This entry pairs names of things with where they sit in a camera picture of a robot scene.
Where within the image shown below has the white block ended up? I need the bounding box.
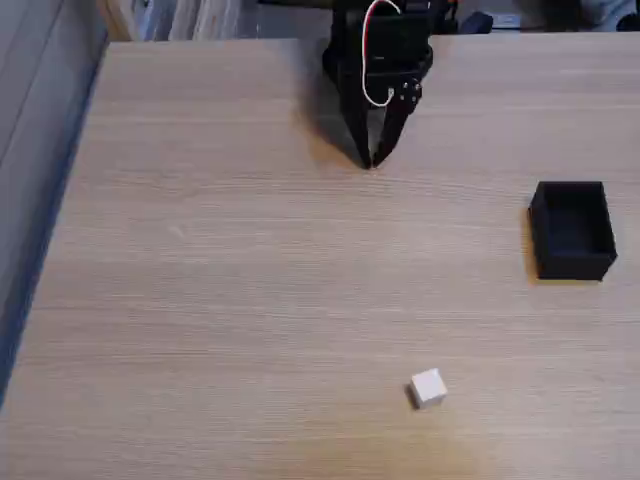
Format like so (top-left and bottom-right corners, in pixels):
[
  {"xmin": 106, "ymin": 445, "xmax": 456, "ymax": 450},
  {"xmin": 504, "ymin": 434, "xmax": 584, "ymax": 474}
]
[{"xmin": 410, "ymin": 367, "xmax": 448, "ymax": 411}]

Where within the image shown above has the black box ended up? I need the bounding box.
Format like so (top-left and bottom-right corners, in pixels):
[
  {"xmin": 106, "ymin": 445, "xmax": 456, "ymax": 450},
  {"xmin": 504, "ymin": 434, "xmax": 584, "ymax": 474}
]
[{"xmin": 528, "ymin": 180, "xmax": 619, "ymax": 282}]

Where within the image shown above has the dark blue object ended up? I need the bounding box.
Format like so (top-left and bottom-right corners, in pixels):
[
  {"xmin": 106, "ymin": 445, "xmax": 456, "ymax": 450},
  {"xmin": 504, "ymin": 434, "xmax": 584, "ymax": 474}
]
[{"xmin": 458, "ymin": 11, "xmax": 495, "ymax": 35}]

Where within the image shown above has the stack of pale boards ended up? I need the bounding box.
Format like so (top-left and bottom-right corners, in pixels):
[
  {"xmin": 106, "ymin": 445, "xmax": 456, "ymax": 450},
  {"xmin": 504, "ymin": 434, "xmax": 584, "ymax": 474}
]
[{"xmin": 139, "ymin": 0, "xmax": 254, "ymax": 42}]

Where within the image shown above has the white and red gripper cable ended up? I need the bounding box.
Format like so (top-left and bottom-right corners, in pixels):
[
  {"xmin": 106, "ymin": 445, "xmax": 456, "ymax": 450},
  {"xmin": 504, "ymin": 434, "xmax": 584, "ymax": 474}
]
[{"xmin": 360, "ymin": 0, "xmax": 402, "ymax": 108}]

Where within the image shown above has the light wooden frame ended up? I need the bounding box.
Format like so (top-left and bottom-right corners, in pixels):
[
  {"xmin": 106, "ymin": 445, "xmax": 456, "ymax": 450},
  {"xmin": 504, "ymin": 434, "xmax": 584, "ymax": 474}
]
[{"xmin": 96, "ymin": 0, "xmax": 137, "ymax": 43}]

